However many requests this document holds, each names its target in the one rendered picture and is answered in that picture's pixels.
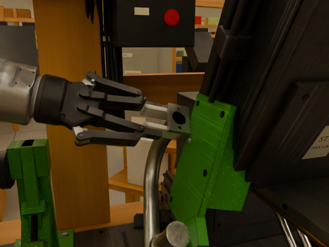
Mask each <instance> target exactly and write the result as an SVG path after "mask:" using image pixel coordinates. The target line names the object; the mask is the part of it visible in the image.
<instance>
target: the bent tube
mask: <svg viewBox="0 0 329 247"><path fill-rule="evenodd" d="M164 125H166V126H167V131H168V132H172V133H178V134H183V135H190V134H191V132H190V119H189V107H186V106H182V105H177V104H173V103H168V104H167V120H166V122H165V123H164ZM171 140H172V139H168V138H163V137H161V138H160V139H159V140H153V142H152V144H151V146H150V149H149V153H148V156H147V160H146V165H145V171H144V180H143V247H149V244H150V241H151V239H152V238H153V237H154V236H155V235H157V234H160V211H159V173H160V166H161V162H162V158H163V155H164V152H165V149H166V147H167V145H168V144H169V142H170V141H171Z"/></svg>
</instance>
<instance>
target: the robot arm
mask: <svg viewBox="0 0 329 247"><path fill-rule="evenodd" d="M92 89H94V90H96V91H98V92H94V91H93V90H92ZM104 108H105V109H117V110H129V111H140V115H141V116H145V117H150V118H155V119H160V120H167V108H164V107H162V105H161V104H159V103H155V102H150V101H147V98H146V97H145V96H143V97H142V91H141V90H140V89H137V88H133V87H130V86H127V85H124V84H121V83H118V82H114V81H111V80H108V79H105V78H102V77H100V76H98V75H97V74H95V73H93V72H91V71H88V72H87V74H86V77H85V78H84V79H83V80H82V81H81V82H80V81H77V82H69V81H68V80H67V79H65V78H62V77H58V76H54V75H49V74H45V75H43V76H42V77H40V70H39V68H37V67H34V66H31V65H26V64H22V63H18V62H13V61H9V60H7V59H0V121H2V122H8V123H14V124H22V125H27V124H29V122H30V121H31V118H34V120H35V121H36V122H37V123H42V124H50V125H62V126H65V127H66V128H68V129H70V130H72V131H73V134H74V136H75V142H74V143H75V145H76V146H78V147H80V146H84V145H88V144H99V145H113V146H128V147H134V146H136V144H137V143H138V141H139V140H140V139H141V138H142V137H143V138H148V139H153V140H159V139H160V138H161V137H163V138H168V139H172V140H177V139H178V138H179V137H180V136H181V134H178V133H172V132H168V131H167V126H166V125H161V124H157V123H151V122H144V123H143V125H141V124H138V123H135V122H131V121H128V120H125V119H122V118H119V117H116V116H113V115H110V114H107V113H105V111H103V110H102V109H104ZM87 125H92V126H95V127H103V128H106V129H110V130H113V131H105V130H88V129H87V128H82V127H84V126H87Z"/></svg>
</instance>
